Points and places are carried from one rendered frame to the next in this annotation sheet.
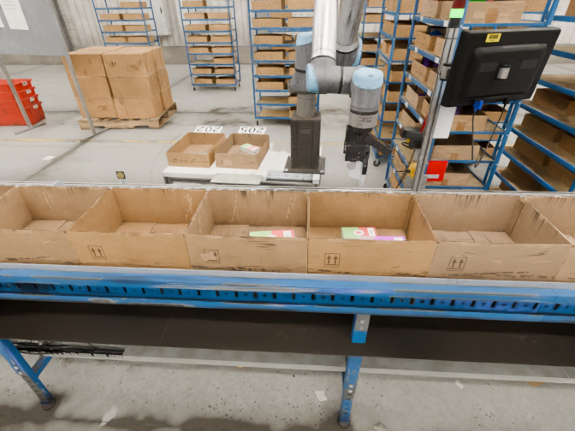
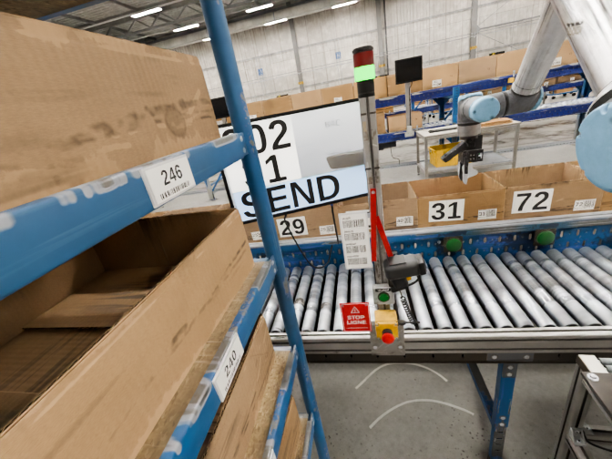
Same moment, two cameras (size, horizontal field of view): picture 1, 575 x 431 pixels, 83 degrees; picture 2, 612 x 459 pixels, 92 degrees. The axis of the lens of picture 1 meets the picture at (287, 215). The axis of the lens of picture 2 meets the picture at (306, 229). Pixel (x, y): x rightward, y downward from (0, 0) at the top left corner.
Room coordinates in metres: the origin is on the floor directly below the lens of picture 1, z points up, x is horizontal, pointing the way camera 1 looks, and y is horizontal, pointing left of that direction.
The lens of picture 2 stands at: (2.47, -0.81, 1.57)
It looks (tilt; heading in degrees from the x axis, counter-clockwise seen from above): 23 degrees down; 189
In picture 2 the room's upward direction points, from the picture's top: 11 degrees counter-clockwise
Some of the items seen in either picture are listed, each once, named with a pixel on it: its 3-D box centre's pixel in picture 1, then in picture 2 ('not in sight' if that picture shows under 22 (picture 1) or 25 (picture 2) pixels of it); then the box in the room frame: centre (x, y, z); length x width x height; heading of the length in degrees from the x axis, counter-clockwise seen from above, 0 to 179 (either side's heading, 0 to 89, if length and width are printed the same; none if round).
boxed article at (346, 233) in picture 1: (358, 236); not in sight; (1.00, -0.27, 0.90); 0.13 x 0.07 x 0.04; 89
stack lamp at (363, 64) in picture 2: (457, 8); (363, 66); (1.63, -0.73, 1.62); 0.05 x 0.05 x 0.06
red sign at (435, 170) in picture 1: (430, 171); (364, 317); (1.65, -0.80, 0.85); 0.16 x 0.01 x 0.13; 86
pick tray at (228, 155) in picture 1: (244, 150); not in sight; (2.12, 0.29, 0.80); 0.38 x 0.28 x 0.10; 170
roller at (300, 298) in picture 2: not in sight; (300, 297); (1.33, -1.08, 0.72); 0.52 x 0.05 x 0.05; 176
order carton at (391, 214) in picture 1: (363, 233); (451, 199); (0.93, -0.27, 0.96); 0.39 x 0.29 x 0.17; 86
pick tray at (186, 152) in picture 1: (198, 149); not in sight; (2.15, 0.61, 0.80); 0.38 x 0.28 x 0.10; 171
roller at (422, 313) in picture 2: not in sight; (415, 291); (1.37, -0.56, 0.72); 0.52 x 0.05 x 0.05; 176
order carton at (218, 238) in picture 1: (253, 230); (535, 190); (0.96, 0.12, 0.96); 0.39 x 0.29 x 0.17; 86
